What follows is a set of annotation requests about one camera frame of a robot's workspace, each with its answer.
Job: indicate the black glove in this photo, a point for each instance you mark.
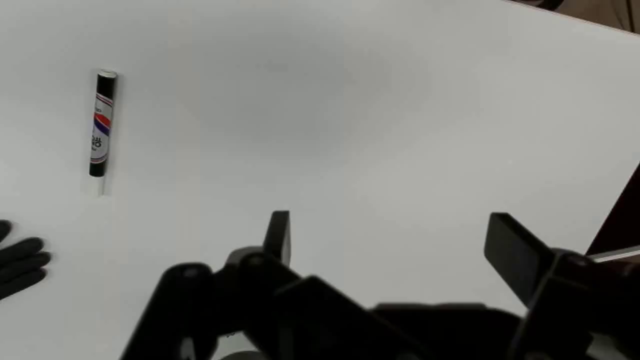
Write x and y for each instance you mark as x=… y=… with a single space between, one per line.
x=20 y=262

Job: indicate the black white marker pen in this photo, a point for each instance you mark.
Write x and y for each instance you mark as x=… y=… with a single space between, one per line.
x=103 y=123

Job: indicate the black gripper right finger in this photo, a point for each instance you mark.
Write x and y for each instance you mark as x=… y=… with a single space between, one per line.
x=560 y=301

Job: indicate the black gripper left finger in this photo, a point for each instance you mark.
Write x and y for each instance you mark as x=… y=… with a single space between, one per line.
x=267 y=301

